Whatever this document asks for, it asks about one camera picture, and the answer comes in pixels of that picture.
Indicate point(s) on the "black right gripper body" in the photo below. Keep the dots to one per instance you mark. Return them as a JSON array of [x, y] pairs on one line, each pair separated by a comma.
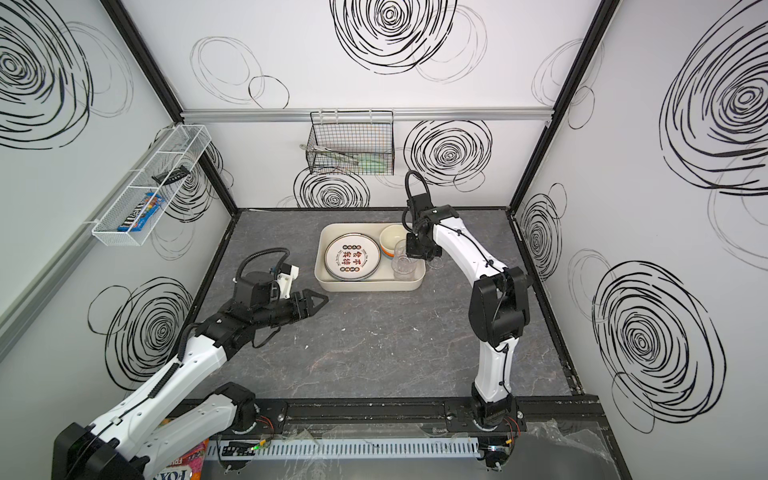
[[421, 248]]

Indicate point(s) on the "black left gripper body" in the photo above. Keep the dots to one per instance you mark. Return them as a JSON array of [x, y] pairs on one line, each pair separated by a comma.
[[294, 306]]

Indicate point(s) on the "cream bowl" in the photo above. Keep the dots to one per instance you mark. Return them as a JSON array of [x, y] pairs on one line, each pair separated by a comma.
[[389, 237]]

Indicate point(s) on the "clear plastic cup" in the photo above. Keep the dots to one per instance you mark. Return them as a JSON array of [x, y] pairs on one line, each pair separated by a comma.
[[404, 268], [436, 263]]

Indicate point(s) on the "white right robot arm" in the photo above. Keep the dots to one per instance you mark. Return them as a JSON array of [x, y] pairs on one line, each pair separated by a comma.
[[499, 308]]

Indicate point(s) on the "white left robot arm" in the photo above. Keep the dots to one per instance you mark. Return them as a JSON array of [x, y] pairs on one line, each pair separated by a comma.
[[138, 438]]

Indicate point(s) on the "cream plastic bin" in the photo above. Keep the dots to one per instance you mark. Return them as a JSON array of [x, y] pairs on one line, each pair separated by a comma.
[[380, 276]]

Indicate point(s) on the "green item in basket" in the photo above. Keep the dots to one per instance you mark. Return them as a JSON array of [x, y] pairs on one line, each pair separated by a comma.
[[373, 164]]

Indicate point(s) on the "blue candy packet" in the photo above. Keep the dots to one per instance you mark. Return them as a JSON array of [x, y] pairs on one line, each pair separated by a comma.
[[142, 212]]

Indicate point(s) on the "pink fruit candy bag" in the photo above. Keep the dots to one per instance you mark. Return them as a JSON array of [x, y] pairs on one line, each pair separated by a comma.
[[187, 467]]

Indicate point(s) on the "black wire basket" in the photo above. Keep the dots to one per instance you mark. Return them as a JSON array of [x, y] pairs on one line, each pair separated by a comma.
[[350, 131]]

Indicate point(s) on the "clear wall shelf basket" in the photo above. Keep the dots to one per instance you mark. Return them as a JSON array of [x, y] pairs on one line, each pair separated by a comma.
[[185, 200]]

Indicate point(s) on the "white slotted cable duct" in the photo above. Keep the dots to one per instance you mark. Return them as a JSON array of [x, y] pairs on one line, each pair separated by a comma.
[[346, 449]]

